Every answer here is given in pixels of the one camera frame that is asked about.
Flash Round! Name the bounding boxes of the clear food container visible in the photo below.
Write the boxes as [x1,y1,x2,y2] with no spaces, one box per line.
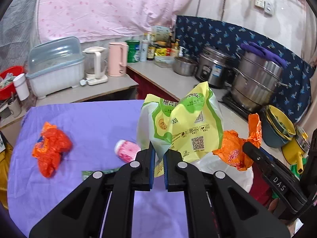
[154,56,174,68]

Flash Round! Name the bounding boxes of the black induction cooker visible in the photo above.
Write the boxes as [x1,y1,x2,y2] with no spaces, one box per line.
[220,92,262,121]

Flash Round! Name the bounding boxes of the blue patterned splash cloth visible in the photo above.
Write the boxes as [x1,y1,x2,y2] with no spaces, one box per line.
[176,16,315,123]

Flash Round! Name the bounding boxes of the yellow enamel saucepan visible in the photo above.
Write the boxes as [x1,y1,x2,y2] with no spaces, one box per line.
[282,126,310,174]

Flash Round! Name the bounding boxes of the white bottle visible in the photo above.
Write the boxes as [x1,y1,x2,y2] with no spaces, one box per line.
[140,33,149,62]

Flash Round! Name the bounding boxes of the pink electric kettle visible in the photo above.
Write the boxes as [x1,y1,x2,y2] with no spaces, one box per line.
[107,42,128,77]

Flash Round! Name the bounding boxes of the pink dotted curtain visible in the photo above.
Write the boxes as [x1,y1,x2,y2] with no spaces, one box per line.
[36,0,191,43]

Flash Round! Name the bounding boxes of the grey striped curtain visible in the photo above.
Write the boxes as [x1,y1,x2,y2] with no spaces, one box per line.
[1,0,36,70]

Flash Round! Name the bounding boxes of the white plastic trash bag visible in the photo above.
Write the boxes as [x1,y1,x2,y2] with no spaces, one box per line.
[192,153,254,192]

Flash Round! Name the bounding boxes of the white wall socket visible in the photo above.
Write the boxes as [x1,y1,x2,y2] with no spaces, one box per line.
[254,0,275,16]

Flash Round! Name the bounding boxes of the large steel steamer pot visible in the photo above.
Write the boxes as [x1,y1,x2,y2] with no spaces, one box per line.
[230,52,288,113]

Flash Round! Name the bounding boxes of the grey dish rack box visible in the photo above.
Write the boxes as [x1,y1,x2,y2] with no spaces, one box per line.
[26,36,85,99]

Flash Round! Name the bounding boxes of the white glass kettle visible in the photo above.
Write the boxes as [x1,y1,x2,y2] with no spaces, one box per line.
[80,46,108,86]

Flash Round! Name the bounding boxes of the orange snack wrapper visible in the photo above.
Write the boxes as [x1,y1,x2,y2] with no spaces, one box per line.
[32,122,73,178]

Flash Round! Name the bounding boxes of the red plastic basin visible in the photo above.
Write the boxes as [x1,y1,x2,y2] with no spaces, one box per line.
[0,66,25,101]

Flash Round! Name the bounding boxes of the red counter skirt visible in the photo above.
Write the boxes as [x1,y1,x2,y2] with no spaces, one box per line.
[126,62,272,206]

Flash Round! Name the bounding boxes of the green snack wrapper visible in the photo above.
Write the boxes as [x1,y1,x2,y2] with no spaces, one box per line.
[82,168,119,180]

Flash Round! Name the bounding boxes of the dark soy sauce bottle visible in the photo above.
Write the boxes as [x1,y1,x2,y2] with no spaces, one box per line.
[147,34,156,61]

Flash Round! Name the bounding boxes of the steel rice cooker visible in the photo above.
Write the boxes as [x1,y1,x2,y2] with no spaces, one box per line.
[195,46,233,89]

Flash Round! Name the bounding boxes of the yellow and teal basins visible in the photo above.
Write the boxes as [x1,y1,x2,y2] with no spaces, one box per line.
[260,105,295,148]

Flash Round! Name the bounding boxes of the green tin can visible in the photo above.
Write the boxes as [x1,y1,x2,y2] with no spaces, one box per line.
[125,39,140,63]

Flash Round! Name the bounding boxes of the small steel pot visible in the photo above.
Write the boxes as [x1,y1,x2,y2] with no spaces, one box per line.
[173,57,197,76]

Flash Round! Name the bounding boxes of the yellow green food bag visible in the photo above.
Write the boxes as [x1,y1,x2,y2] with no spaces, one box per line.
[137,82,223,177]

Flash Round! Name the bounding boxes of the pink paper cup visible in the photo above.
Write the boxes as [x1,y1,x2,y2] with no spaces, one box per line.
[115,140,141,163]

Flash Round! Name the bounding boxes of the purple tablecloth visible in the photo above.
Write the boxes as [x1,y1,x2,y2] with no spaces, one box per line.
[8,100,188,237]

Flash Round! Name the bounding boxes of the white paper cup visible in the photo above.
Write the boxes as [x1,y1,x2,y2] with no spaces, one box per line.
[13,73,30,101]

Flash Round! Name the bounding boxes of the purple cloth on pot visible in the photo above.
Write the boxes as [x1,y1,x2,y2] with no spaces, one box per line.
[240,42,287,69]

